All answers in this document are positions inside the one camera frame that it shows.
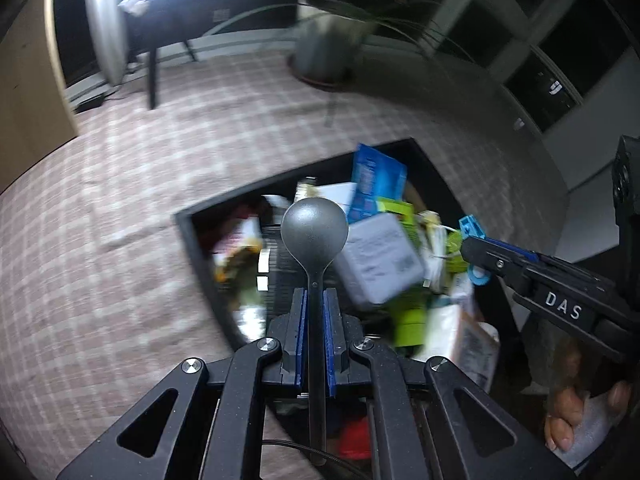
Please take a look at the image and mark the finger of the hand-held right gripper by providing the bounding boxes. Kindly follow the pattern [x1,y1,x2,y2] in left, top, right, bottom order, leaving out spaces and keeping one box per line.
[482,238,591,281]
[462,236,543,296]

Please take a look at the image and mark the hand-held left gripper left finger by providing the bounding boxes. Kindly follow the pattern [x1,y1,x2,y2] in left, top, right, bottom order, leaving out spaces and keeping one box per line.
[57,287,307,480]

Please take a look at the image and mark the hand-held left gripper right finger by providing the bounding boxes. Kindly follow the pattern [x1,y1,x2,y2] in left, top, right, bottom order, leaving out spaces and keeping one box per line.
[324,287,576,480]

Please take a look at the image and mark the dark grey spoon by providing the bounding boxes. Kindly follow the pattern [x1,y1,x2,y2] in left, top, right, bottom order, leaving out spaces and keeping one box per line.
[280,197,349,463]

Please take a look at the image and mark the black storage box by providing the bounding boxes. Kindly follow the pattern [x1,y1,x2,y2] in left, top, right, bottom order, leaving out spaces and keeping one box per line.
[173,137,528,480]

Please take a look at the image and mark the blue plastic packet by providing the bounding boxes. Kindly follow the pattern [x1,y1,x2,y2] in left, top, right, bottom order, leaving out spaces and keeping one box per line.
[346,143,407,225]

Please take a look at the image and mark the person's right hand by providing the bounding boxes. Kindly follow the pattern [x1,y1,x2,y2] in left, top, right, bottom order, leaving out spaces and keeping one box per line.
[544,340,632,451]

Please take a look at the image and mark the patterned tissue pack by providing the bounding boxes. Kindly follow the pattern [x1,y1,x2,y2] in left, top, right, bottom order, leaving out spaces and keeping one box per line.
[427,285,473,361]

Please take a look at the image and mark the lime green box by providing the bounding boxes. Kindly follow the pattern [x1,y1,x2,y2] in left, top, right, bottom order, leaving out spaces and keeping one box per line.
[390,287,436,348]

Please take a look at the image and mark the beige tissue packet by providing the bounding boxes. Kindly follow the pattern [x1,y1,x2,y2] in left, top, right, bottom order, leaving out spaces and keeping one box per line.
[457,310,501,391]

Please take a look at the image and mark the red packet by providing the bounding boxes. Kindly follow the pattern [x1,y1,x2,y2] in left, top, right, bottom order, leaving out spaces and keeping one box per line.
[339,417,373,460]

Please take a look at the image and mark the grey white box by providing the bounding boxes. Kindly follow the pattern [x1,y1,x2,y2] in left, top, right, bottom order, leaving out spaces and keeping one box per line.
[334,212,427,307]

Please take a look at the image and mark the green packet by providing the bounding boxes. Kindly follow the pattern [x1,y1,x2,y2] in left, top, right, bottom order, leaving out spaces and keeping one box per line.
[376,199,416,241]

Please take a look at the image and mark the white box red print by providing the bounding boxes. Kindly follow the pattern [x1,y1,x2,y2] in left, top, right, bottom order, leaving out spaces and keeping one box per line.
[212,205,263,256]

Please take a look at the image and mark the white cloth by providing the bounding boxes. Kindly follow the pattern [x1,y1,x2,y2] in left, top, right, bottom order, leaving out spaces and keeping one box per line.
[555,400,631,471]

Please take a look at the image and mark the plain white box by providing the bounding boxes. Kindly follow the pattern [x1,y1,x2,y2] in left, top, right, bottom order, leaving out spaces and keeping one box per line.
[314,182,358,212]

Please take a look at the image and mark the small labelled bottle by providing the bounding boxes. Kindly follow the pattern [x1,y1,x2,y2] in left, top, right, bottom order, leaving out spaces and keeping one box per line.
[295,176,321,201]

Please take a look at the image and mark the plaid tablecloth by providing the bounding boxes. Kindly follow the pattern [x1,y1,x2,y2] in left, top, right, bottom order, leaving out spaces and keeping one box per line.
[0,42,566,480]

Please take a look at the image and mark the brown pot saucer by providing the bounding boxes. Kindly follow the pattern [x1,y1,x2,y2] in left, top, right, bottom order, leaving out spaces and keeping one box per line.
[286,55,355,90]

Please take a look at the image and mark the potted plant grey pot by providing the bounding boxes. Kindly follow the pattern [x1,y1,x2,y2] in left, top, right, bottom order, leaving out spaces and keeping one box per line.
[207,0,476,83]

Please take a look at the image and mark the silver lamp pole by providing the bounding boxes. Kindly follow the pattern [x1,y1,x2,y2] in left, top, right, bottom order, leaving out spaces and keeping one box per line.
[84,0,127,87]

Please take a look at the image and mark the black cable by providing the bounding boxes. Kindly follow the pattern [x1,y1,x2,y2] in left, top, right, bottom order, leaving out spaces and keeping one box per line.
[260,439,373,480]

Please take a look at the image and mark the white window frame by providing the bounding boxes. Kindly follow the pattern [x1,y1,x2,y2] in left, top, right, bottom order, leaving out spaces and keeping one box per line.
[435,0,586,126]

